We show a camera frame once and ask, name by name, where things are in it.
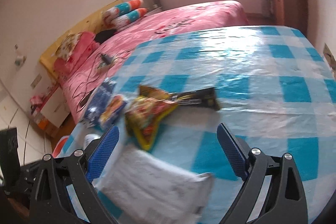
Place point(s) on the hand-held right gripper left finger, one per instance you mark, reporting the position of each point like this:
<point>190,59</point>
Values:
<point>103,153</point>

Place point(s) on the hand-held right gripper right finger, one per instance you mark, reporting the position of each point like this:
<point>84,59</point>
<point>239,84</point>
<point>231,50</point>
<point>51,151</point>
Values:
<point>232,151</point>

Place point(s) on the yellow red snack packet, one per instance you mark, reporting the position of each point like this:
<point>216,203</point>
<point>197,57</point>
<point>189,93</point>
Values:
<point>149,113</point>

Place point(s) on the grey printed mailer bag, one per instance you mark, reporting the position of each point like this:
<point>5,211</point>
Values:
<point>157,187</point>

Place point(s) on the white blue milk pouch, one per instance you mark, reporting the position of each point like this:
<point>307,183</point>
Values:
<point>92,141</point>

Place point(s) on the white wardrobe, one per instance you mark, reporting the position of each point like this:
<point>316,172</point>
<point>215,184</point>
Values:
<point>15,108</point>

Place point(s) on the orange box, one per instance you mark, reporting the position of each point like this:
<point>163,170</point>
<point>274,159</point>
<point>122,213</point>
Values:
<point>42,123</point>

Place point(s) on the orange red snack packet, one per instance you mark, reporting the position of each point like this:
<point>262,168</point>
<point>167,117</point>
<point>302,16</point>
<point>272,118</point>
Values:
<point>114,109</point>

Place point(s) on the dark blue patterned packet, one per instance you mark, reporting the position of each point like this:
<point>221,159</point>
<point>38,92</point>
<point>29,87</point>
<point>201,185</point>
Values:
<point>98,103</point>

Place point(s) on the pink items on nightstand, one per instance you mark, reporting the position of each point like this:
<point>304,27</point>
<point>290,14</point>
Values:
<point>36,100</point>

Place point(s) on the white nightstand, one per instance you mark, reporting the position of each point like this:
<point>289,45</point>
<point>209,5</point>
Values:
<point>53,106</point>

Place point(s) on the black snack packet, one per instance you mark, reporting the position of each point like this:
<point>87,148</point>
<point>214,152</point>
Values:
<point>197,98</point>

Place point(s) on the blue white checkered tablecloth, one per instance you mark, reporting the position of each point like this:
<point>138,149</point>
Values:
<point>236,61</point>

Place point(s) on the folded pink quilt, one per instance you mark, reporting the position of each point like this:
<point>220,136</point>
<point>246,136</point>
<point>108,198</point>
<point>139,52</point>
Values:
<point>82,49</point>

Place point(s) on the floral pillow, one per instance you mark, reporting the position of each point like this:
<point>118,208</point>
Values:
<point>68,44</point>

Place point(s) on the black cloth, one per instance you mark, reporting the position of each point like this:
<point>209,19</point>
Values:
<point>105,35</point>

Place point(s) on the yellow headboard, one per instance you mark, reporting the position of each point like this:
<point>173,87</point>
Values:
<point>86,22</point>

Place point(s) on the striped colourful pillow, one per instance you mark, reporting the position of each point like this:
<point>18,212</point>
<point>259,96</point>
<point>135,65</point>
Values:
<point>134,18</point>
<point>126,7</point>

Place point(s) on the pink bed blanket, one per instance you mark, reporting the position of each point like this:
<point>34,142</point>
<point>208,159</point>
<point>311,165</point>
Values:
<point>170,16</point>

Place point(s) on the wall sticker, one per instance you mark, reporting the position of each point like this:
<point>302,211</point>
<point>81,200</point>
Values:
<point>20,56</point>

